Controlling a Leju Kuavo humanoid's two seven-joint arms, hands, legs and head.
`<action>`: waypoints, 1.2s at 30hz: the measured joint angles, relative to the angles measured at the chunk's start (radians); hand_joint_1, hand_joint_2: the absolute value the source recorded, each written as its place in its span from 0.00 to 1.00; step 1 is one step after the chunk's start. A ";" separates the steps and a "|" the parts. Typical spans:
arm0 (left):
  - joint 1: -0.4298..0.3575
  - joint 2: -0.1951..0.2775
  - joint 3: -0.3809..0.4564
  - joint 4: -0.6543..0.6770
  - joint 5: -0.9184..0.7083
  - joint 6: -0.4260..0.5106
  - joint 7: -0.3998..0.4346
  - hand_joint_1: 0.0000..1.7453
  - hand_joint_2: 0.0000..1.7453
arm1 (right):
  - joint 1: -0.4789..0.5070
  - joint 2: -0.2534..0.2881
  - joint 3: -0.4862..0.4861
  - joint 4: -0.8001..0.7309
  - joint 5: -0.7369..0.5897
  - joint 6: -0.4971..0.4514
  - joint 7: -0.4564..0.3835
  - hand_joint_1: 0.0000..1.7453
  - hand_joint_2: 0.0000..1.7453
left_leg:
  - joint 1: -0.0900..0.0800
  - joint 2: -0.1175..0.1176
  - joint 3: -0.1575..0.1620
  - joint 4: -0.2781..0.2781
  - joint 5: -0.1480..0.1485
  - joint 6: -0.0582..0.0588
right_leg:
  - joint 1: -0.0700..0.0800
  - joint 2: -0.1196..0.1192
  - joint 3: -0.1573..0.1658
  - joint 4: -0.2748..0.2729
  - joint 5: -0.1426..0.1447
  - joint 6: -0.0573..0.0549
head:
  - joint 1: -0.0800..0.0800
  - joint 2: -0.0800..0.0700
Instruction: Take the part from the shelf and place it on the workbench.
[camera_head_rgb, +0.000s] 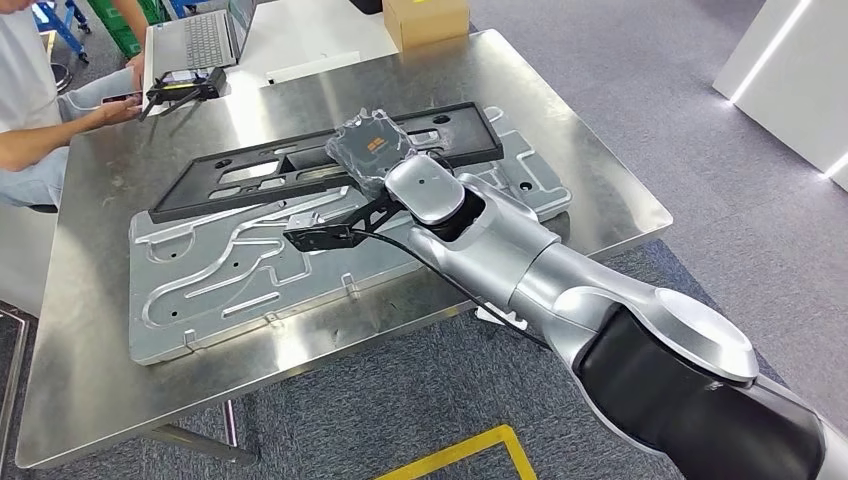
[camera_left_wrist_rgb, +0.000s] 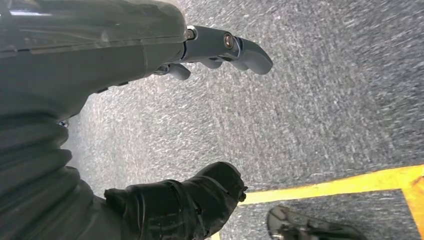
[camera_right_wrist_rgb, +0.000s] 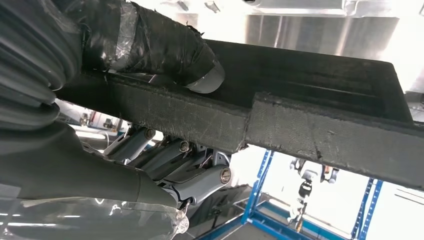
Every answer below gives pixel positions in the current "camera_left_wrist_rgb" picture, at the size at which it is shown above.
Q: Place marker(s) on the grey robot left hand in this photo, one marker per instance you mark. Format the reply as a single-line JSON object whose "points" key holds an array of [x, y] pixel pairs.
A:
{"points": [[82, 66]]}

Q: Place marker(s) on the robot left arm ribbed sleeve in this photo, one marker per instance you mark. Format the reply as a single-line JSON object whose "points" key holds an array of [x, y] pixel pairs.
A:
{"points": [[33, 165]]}

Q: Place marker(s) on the black robot foot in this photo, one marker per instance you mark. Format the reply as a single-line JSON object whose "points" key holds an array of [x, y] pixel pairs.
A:
{"points": [[298, 228]]}

